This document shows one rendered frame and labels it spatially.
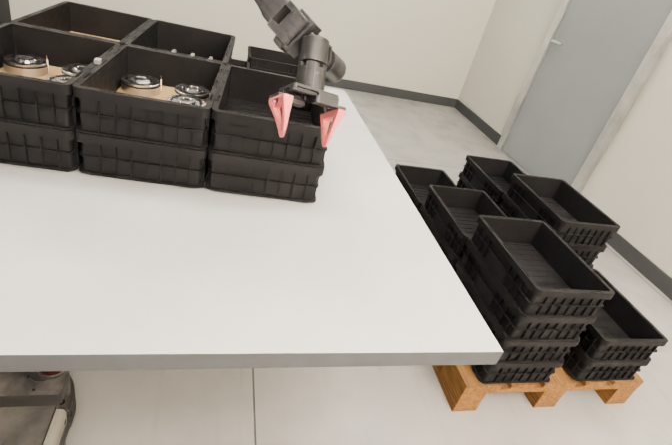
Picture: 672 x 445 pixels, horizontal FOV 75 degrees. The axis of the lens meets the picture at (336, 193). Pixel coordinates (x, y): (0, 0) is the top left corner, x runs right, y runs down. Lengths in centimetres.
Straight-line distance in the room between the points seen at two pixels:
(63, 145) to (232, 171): 39
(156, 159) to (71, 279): 37
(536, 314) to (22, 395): 139
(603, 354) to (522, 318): 48
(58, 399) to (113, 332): 50
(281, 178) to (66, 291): 54
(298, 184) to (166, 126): 35
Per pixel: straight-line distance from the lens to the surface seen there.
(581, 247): 211
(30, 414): 134
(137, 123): 114
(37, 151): 125
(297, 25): 92
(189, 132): 112
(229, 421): 156
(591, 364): 192
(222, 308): 87
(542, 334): 163
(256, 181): 116
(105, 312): 87
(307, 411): 161
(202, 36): 184
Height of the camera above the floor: 133
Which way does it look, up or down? 29 degrees down
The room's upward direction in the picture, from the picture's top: 15 degrees clockwise
